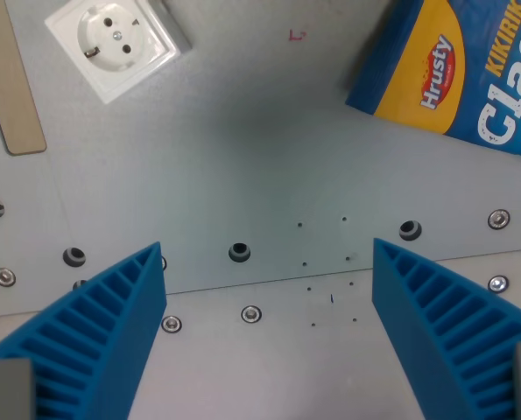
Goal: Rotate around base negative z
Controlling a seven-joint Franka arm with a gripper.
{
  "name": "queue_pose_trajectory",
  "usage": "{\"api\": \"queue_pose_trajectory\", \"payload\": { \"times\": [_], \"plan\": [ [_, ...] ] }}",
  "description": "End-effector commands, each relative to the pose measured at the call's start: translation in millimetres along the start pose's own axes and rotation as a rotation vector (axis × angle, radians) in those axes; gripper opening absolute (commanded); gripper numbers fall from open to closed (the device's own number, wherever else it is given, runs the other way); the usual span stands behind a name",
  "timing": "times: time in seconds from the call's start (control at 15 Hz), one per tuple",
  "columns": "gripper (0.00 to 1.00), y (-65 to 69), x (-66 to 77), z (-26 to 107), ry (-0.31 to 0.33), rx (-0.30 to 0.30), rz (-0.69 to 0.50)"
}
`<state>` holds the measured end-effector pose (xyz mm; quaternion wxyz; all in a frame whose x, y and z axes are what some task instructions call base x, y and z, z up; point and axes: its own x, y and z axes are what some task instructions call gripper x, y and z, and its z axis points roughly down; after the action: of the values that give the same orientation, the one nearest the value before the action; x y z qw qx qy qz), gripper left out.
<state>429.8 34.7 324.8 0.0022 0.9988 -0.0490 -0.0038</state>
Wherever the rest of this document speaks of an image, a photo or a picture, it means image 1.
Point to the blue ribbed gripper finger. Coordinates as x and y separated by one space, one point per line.
452 332
89 341

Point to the silver hex bolt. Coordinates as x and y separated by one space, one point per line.
171 324
499 284
251 314
499 219
4 277
163 262

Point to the blue yellow snack bag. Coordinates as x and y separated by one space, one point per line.
457 70

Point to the light wooden strip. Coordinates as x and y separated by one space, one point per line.
7 83

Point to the white wall power socket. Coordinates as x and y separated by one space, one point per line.
113 43

